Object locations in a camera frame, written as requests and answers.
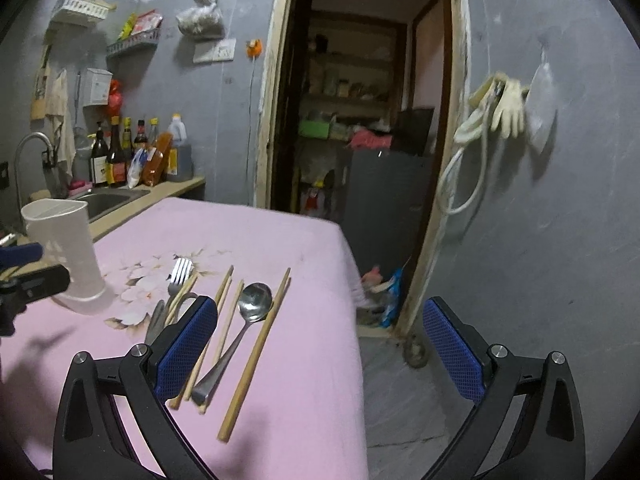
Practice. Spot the green box on shelf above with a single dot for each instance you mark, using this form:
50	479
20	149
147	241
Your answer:
312	129

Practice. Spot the clear hanging plastic bag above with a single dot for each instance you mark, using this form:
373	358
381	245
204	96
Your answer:
540	108

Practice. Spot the dark wine bottle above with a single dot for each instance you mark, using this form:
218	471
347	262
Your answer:
98	159

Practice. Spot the dark grey cabinet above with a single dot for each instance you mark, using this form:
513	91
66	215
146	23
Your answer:
385	193

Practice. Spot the steel faucet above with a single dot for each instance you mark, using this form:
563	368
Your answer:
27	166

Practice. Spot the dark soy sauce bottle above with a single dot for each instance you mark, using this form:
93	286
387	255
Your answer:
116	162

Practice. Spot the steel sink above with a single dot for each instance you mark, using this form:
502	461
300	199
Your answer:
103	201

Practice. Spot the large oil jug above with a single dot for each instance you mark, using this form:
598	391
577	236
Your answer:
180	165

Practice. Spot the white plastic utensil holder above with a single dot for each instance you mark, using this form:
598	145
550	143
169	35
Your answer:
62	228

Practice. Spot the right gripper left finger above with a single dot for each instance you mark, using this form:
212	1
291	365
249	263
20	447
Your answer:
90	440

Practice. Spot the silver fork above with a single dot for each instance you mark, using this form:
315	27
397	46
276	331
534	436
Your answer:
178	275

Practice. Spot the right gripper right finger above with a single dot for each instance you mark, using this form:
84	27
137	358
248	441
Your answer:
548	439

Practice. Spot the orange snack bag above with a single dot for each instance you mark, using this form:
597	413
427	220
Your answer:
157	161

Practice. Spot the long dark wooden chopstick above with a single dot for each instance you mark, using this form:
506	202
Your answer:
241	390

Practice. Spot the orange wall hook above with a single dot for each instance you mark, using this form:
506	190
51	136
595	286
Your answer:
254	49

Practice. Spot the light wooden chopstick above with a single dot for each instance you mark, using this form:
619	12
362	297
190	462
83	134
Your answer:
203	392

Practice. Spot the wall power socket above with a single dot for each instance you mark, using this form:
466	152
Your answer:
215	51

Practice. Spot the white rubber glove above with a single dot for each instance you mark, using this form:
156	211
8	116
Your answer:
506	99

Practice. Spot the white wall basket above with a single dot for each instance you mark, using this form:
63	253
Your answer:
81	12

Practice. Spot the grey wall rack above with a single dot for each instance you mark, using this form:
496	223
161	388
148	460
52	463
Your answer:
142	40

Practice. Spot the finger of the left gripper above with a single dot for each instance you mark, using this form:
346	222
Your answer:
20	255
19	291

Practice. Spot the white wall box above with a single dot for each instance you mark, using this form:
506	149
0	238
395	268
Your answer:
96	84

